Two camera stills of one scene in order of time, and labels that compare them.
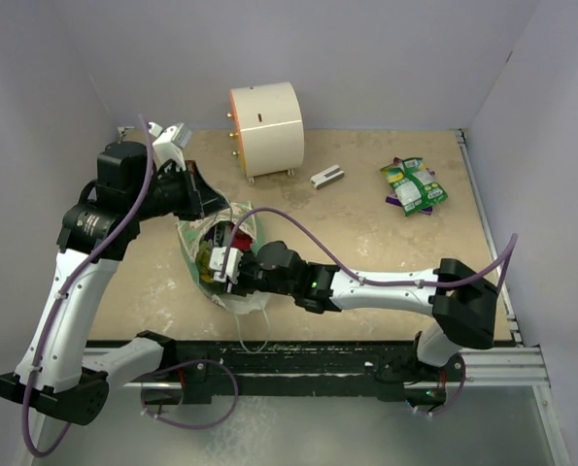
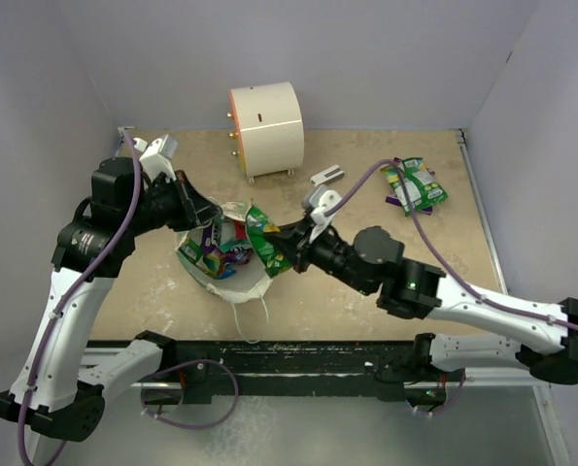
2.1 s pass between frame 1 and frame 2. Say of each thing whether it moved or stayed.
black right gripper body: moved
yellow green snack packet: stayed
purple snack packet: stayed
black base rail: stayed
